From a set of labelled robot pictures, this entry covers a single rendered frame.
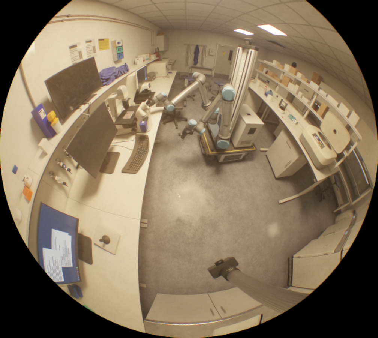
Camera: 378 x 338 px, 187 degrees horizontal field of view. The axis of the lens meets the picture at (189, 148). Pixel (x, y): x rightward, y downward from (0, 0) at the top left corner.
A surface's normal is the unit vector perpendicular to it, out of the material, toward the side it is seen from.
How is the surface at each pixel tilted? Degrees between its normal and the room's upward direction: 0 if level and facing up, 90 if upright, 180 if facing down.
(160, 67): 90
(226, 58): 90
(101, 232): 10
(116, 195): 0
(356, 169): 82
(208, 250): 0
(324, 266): 90
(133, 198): 0
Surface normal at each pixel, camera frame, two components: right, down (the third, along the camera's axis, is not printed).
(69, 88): 1.00, -0.02
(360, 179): -0.98, -0.11
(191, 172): 0.06, -0.64
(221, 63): 0.01, 0.77
